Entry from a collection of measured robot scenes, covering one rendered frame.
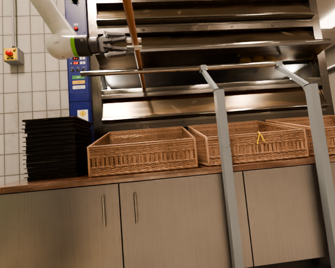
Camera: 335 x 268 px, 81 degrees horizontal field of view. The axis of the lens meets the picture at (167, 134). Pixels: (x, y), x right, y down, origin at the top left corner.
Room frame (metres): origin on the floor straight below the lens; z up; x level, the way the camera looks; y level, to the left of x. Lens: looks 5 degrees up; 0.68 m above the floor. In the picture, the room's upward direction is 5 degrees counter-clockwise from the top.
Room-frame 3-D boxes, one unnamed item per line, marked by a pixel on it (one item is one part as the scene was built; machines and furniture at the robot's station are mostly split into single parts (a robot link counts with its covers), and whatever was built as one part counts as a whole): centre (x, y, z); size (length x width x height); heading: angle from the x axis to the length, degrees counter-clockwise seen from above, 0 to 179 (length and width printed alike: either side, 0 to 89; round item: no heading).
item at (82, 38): (0.88, 0.35, 1.20); 0.12 x 0.06 x 0.09; 4
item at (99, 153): (1.22, 0.14, 0.72); 0.56 x 0.49 x 0.28; 93
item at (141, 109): (1.54, -0.42, 1.02); 1.79 x 0.11 x 0.19; 95
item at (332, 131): (1.32, -1.06, 0.72); 0.56 x 0.49 x 0.28; 95
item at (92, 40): (0.88, 0.28, 1.20); 0.09 x 0.07 x 0.08; 94
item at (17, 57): (1.37, 1.07, 1.46); 0.10 x 0.07 x 0.10; 95
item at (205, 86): (1.56, -0.42, 1.16); 1.80 x 0.06 x 0.04; 95
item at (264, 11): (1.54, -0.42, 1.80); 1.79 x 0.11 x 0.19; 95
